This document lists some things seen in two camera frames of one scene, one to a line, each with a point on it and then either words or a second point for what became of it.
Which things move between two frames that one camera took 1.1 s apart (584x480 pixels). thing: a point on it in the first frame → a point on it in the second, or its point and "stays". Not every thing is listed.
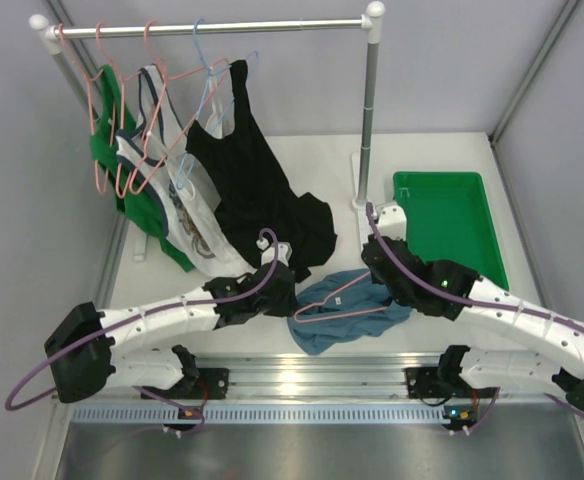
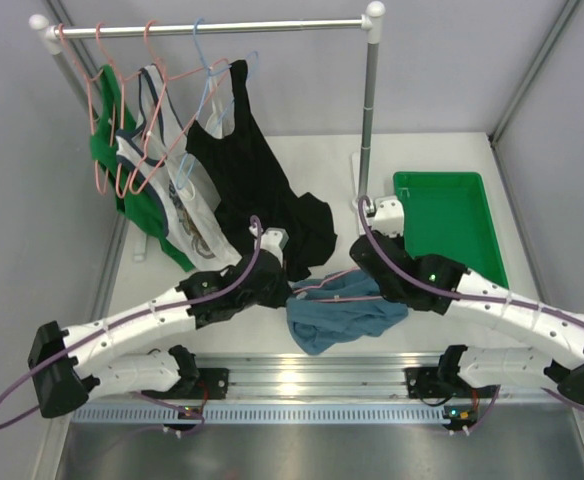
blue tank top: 341,310 stays
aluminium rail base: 314,375 stays
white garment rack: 53,37 stays
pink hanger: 331,298 → 334,298
